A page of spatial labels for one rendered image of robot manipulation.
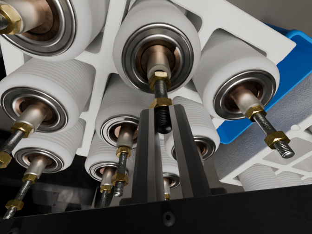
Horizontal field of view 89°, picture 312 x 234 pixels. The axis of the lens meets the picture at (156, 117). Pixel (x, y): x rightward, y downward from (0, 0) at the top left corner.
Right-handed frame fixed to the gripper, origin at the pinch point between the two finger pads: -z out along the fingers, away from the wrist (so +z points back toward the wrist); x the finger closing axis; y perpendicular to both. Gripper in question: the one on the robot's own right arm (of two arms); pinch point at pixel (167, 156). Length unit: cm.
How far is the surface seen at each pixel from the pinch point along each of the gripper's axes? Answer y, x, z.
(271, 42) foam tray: 2.9, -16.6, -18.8
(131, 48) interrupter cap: -2.1, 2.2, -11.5
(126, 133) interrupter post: 8.8, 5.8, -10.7
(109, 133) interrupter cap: 9.0, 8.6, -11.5
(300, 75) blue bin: 14.1, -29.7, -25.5
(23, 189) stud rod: 13.1, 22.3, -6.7
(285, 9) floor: 3.5, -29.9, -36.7
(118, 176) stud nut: 9.0, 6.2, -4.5
